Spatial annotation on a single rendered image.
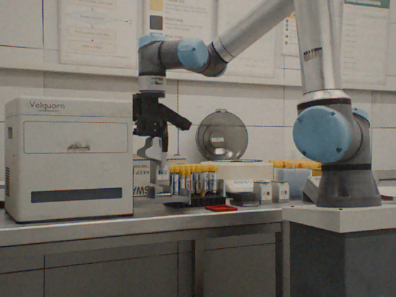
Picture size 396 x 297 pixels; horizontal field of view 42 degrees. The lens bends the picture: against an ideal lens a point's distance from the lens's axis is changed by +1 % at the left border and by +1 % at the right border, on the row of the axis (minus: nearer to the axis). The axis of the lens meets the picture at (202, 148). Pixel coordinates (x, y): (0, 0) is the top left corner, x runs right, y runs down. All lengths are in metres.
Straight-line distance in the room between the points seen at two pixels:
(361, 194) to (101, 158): 0.63
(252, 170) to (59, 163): 0.77
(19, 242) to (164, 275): 0.98
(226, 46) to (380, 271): 0.68
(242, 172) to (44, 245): 0.79
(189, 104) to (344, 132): 1.11
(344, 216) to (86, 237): 0.60
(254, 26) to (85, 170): 0.57
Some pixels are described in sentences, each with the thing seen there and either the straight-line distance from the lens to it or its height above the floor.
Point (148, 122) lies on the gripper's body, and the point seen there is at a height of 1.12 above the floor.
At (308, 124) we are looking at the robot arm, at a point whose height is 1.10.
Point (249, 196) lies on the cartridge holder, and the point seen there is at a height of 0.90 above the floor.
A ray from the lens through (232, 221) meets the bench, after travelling 1.43.
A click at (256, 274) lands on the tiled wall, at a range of 2.33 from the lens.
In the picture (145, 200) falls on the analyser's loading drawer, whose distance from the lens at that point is 1.37.
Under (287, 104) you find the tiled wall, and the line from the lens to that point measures 2.36.
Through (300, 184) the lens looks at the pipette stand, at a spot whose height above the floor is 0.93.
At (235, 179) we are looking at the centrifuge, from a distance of 1.80.
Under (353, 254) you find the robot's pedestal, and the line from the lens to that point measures 1.19.
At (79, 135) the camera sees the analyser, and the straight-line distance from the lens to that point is 1.30.
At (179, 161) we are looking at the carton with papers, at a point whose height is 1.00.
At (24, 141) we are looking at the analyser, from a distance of 1.27.
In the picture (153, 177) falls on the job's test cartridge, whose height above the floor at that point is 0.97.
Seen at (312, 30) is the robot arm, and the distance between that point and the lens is 1.17.
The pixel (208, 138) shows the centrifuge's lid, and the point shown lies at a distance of 2.09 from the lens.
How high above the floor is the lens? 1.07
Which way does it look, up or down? 1 degrees down
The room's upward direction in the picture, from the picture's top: straight up
